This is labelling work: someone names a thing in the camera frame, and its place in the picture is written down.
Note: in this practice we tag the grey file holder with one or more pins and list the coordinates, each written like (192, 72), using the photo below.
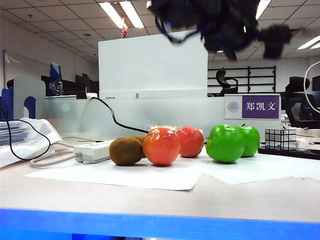
(27, 87)

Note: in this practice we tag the brown toy kiwi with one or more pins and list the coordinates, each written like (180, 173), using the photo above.
(126, 151)
(138, 138)

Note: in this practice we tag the red hanging ornament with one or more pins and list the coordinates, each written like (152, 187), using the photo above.
(123, 31)

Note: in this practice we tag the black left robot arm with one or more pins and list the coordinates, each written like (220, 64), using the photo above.
(212, 15)

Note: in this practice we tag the translucent printed plastic bag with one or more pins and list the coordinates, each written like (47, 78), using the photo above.
(45, 135)

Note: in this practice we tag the white board panel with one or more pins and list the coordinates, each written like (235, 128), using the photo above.
(152, 65)

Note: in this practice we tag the dark office cabinets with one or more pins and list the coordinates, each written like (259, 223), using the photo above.
(82, 85)

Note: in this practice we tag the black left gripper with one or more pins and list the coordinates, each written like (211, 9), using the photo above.
(250, 32)

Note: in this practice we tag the silver mirror cube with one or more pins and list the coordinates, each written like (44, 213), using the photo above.
(277, 138)

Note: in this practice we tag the green toy apple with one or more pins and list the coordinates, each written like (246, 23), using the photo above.
(251, 141)
(225, 143)

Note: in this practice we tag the red-orange tomato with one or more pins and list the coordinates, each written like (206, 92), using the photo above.
(161, 146)
(191, 142)

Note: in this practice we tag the stack of white papers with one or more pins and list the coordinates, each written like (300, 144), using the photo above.
(12, 132)

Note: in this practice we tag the blue chair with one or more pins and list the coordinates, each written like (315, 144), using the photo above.
(30, 110)

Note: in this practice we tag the blue banner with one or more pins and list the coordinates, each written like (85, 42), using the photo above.
(55, 80)

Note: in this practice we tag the black mesh office chair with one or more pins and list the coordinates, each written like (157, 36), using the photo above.
(297, 100)

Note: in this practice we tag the white paper sheet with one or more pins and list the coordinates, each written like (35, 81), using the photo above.
(262, 170)
(112, 175)

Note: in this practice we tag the black shelf rack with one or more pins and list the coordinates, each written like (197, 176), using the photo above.
(260, 80)

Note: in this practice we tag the frosted desk divider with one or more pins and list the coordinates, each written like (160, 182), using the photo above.
(150, 112)

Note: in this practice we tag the ceiling light panel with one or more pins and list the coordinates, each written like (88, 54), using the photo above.
(262, 7)
(110, 12)
(308, 42)
(131, 13)

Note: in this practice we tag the purple white name sign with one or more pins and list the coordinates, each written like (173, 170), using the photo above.
(252, 106)

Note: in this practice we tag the white switched power strip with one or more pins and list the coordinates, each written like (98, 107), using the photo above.
(93, 150)

